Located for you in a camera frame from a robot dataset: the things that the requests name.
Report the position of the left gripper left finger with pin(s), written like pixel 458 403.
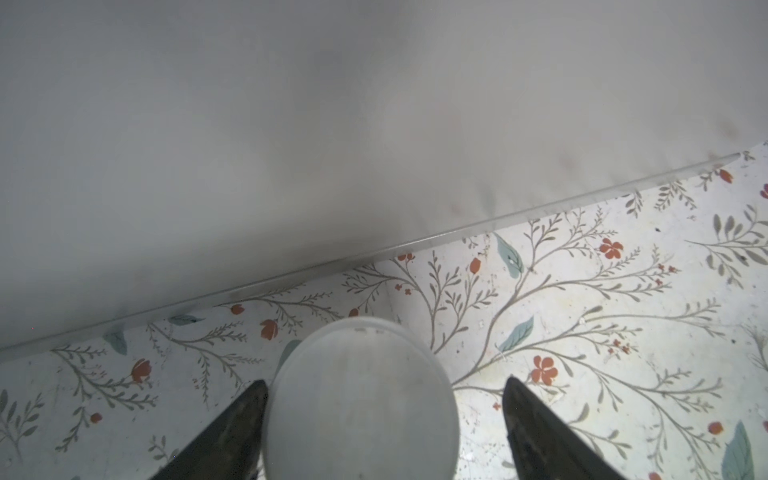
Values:
pixel 229 448

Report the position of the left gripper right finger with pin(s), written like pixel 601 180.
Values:
pixel 542 445

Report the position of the orange fruit can white lid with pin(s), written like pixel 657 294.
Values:
pixel 361 398

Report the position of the floral patterned mat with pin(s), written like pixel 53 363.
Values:
pixel 641 321

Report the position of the grey metal cabinet box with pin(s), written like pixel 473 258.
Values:
pixel 156 155

